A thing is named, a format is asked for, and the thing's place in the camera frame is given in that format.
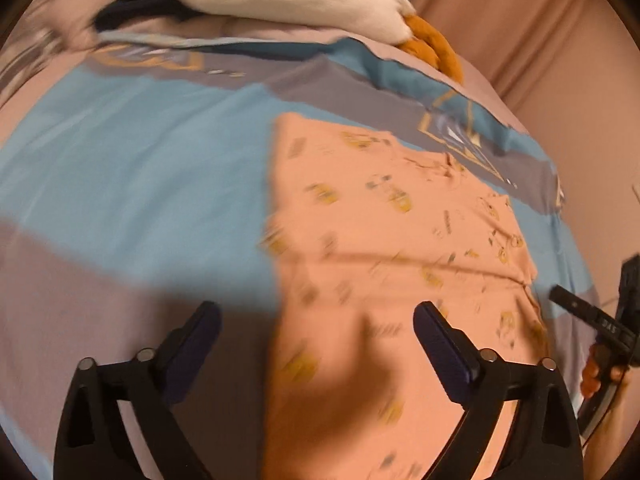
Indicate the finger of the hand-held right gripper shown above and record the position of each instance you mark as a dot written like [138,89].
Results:
[575,305]

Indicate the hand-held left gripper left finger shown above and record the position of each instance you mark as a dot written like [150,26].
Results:
[192,345]

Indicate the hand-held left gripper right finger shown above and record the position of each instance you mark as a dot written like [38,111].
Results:
[440,345]

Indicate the pink cartoon print garment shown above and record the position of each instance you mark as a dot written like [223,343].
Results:
[375,240]

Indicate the person's right hand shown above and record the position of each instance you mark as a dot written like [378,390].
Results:
[595,372]

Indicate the blue and grey striped bedsheet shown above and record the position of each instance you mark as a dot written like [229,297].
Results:
[125,160]

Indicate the pink curtain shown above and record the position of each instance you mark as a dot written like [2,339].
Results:
[525,35]

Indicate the dark navy cloth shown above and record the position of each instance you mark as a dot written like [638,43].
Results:
[130,10]

